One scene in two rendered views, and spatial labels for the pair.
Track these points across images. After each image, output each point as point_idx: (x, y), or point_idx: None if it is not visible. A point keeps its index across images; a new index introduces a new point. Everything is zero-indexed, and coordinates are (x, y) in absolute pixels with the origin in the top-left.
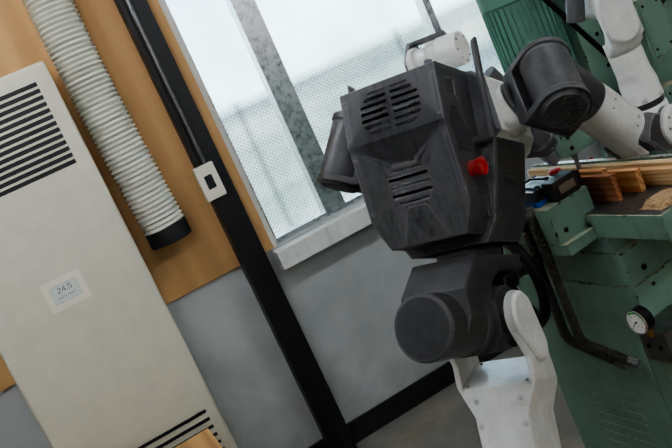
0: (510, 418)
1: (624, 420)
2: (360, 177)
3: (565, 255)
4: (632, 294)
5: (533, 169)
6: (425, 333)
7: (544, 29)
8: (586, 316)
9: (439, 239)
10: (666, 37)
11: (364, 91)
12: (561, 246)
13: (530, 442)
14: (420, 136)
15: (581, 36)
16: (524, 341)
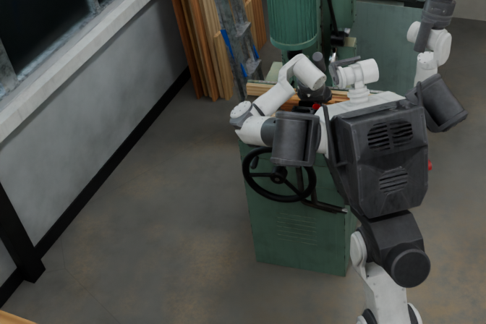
0: (394, 288)
1: (298, 230)
2: (360, 178)
3: (322, 158)
4: None
5: (251, 84)
6: (413, 271)
7: (313, 11)
8: (296, 180)
9: (402, 210)
10: (355, 12)
11: (371, 123)
12: (322, 154)
13: (404, 298)
14: (409, 154)
15: (317, 10)
16: None
